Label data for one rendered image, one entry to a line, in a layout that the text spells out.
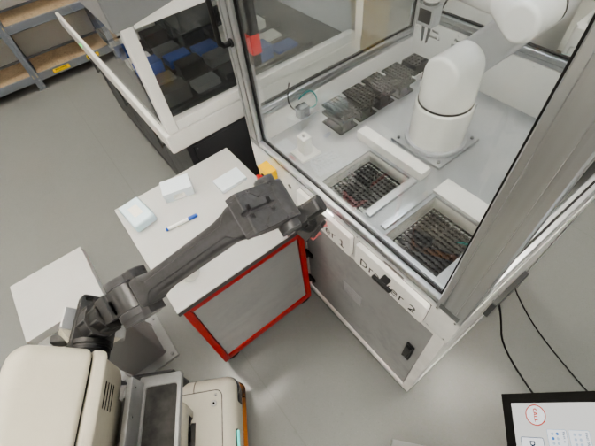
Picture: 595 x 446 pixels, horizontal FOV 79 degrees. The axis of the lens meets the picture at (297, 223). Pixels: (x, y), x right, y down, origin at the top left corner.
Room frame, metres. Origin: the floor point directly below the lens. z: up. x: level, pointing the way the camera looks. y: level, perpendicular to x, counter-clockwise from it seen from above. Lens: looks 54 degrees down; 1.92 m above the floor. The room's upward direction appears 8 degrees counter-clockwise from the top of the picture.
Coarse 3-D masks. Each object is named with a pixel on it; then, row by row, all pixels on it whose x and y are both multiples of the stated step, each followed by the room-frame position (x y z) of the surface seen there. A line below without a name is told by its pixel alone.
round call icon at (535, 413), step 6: (528, 408) 0.08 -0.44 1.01; (534, 408) 0.08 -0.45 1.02; (540, 408) 0.08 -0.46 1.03; (528, 414) 0.07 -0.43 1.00; (534, 414) 0.07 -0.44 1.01; (540, 414) 0.07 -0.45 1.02; (528, 420) 0.06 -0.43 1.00; (534, 420) 0.06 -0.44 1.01; (540, 420) 0.06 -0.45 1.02; (546, 420) 0.06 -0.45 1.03; (528, 426) 0.05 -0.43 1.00; (534, 426) 0.05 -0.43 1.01; (540, 426) 0.05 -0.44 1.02; (546, 426) 0.05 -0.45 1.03
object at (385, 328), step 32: (320, 256) 0.83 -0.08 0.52; (352, 256) 0.65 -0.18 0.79; (320, 288) 0.85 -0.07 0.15; (352, 288) 0.65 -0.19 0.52; (512, 288) 0.62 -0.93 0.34; (352, 320) 0.63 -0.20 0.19; (384, 320) 0.49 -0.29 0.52; (416, 320) 0.40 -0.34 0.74; (384, 352) 0.46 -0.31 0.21; (416, 352) 0.36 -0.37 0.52
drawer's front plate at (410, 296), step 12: (360, 252) 0.59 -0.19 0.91; (372, 264) 0.55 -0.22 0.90; (384, 264) 0.53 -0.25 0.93; (396, 276) 0.48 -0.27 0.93; (396, 288) 0.46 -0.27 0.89; (408, 288) 0.43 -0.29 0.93; (396, 300) 0.45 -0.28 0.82; (408, 300) 0.42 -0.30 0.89; (420, 300) 0.39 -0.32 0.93; (420, 312) 0.38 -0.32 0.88
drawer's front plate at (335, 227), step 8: (304, 192) 0.86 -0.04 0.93; (304, 200) 0.84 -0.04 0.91; (328, 216) 0.74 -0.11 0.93; (328, 224) 0.73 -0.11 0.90; (336, 224) 0.70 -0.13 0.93; (336, 232) 0.69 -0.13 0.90; (344, 232) 0.66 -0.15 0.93; (336, 240) 0.69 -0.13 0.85; (344, 240) 0.66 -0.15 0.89; (352, 240) 0.64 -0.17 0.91; (344, 248) 0.65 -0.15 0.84; (352, 248) 0.64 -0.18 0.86
